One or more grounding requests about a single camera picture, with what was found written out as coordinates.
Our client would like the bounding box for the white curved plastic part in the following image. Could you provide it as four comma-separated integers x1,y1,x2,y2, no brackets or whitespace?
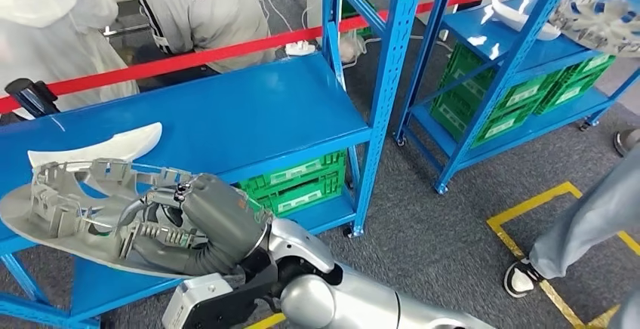
27,121,164,169
487,0,562,42

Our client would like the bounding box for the pale wrist camera, black bracket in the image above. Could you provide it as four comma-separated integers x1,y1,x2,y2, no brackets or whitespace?
161,261,278,329

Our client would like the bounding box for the grey plastic wheel cover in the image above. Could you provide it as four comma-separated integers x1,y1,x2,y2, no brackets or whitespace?
549,0,640,59
0,158,211,280

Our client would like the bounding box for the white power strip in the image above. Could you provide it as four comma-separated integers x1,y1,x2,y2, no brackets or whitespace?
285,40,317,58

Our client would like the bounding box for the red barrier belt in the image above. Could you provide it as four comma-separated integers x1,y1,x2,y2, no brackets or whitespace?
0,0,596,115

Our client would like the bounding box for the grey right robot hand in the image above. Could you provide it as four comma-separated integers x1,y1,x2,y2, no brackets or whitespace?
117,172,273,278

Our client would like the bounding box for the blue metal shelf rack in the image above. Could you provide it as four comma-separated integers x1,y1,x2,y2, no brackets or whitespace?
395,0,640,195
0,0,429,329

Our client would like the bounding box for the black stanchion post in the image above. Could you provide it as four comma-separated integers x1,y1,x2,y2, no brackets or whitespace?
4,77,61,118

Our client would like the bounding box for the person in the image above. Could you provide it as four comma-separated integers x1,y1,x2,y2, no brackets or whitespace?
503,128,640,329
134,0,276,75
0,0,140,112

